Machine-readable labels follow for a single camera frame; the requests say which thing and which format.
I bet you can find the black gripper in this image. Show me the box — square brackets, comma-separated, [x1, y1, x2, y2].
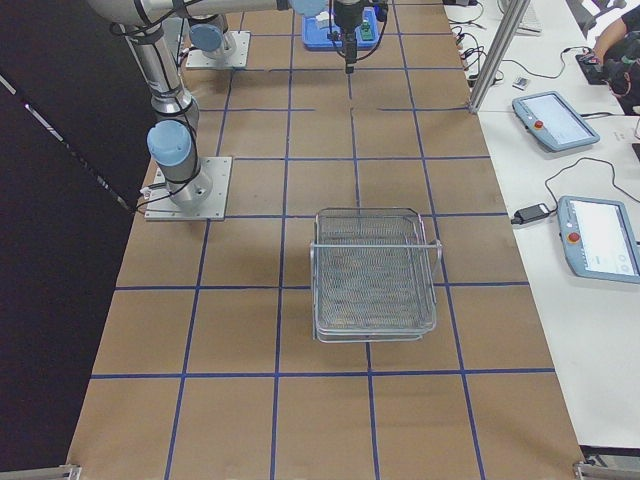
[333, 0, 364, 74]

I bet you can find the green terminal block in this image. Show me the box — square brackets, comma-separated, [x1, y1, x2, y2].
[359, 21, 375, 42]

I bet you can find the white circuit breaker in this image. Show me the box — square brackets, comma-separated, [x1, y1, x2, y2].
[314, 11, 333, 30]

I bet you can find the blue plastic tray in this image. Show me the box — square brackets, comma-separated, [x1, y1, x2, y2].
[301, 7, 381, 52]

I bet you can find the white keyboard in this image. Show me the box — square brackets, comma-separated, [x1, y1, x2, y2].
[516, 1, 543, 36]

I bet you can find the far teach pendant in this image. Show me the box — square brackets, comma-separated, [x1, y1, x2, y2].
[511, 91, 600, 152]

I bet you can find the teach pendant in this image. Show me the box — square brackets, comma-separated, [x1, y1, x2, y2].
[557, 196, 639, 284]
[511, 91, 600, 152]

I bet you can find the black power adapter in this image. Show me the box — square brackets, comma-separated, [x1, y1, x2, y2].
[511, 203, 551, 225]

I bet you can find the person at desk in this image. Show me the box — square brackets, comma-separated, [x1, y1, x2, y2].
[593, 7, 639, 115]

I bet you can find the black curtain panel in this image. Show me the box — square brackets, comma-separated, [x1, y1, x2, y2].
[1, 1, 154, 471]

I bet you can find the near teach pendant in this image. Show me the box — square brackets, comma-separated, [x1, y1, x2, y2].
[557, 196, 639, 284]

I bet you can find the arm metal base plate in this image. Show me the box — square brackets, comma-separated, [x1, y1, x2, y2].
[186, 26, 251, 70]
[143, 157, 232, 221]

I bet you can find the aluminium frame post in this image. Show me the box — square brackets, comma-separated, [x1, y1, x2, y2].
[468, 0, 530, 114]

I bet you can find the wire mesh shelf rack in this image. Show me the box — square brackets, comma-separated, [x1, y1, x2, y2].
[310, 208, 442, 343]

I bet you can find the black pendant cable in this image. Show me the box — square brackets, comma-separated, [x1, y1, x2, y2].
[543, 157, 640, 214]

